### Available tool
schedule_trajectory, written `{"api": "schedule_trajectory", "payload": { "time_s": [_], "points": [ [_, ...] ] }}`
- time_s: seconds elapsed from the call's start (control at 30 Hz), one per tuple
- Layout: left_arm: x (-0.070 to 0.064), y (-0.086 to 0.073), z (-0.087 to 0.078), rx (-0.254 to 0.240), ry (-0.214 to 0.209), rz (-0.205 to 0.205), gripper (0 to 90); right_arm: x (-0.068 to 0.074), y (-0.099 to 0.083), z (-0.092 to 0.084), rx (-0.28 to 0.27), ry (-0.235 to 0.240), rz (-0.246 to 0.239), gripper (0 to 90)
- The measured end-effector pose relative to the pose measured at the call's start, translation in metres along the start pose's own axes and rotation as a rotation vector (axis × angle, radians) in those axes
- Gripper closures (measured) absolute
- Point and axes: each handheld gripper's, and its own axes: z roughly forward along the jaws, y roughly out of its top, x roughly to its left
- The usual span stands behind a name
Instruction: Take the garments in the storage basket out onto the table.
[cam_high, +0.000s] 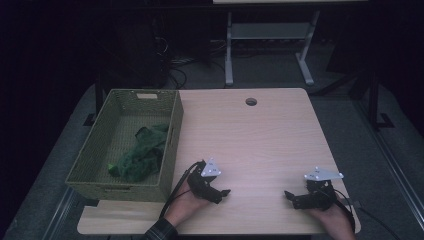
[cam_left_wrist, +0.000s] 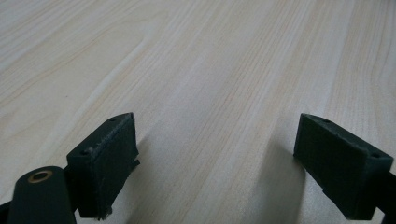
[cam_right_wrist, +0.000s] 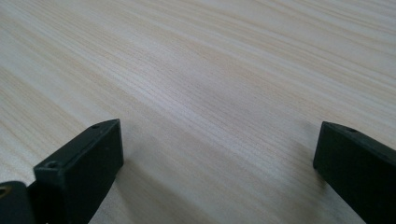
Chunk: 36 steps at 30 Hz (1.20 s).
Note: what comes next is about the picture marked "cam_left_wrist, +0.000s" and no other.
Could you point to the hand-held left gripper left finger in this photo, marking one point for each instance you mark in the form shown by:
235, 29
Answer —
102, 168

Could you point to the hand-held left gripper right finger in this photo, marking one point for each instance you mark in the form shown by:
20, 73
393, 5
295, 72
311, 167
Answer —
339, 165

